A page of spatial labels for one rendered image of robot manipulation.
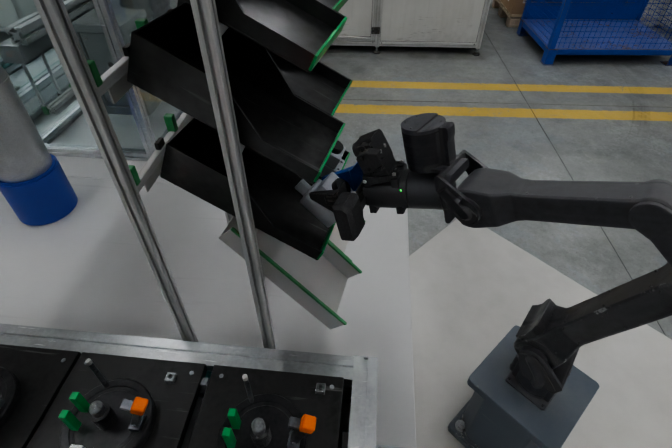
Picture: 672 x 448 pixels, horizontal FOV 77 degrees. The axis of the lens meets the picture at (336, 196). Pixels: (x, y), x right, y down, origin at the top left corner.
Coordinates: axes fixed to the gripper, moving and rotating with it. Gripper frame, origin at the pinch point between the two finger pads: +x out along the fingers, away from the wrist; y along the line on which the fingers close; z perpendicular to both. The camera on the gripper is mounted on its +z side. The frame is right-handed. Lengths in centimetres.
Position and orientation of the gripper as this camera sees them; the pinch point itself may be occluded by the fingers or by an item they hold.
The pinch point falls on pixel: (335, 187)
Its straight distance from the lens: 66.3
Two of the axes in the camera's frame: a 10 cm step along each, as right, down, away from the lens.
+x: -8.9, -0.2, 4.5
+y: -3.8, 5.5, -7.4
